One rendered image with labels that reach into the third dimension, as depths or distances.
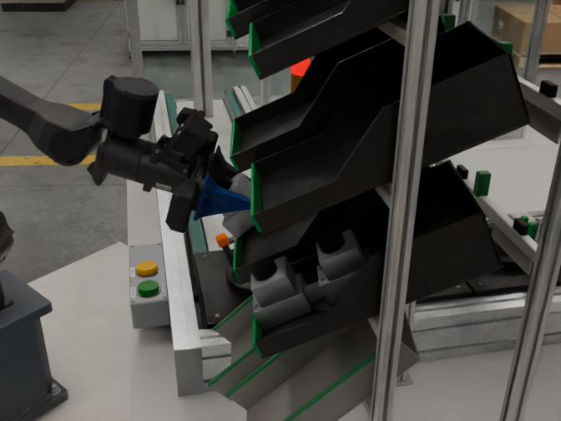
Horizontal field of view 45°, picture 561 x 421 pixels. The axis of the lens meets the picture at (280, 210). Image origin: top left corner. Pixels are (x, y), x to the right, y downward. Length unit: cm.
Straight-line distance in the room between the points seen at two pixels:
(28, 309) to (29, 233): 248
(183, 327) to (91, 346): 22
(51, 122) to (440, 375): 79
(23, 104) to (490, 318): 87
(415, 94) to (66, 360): 91
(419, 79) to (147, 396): 80
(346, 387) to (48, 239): 282
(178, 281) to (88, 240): 214
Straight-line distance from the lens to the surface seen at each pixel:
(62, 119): 91
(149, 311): 128
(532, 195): 198
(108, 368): 129
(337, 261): 75
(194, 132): 85
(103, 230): 351
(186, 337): 118
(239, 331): 109
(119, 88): 86
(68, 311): 145
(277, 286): 76
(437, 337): 127
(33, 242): 350
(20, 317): 111
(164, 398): 121
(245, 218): 90
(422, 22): 58
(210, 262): 134
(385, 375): 75
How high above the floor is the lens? 169
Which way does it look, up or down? 28 degrees down
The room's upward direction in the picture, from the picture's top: 1 degrees clockwise
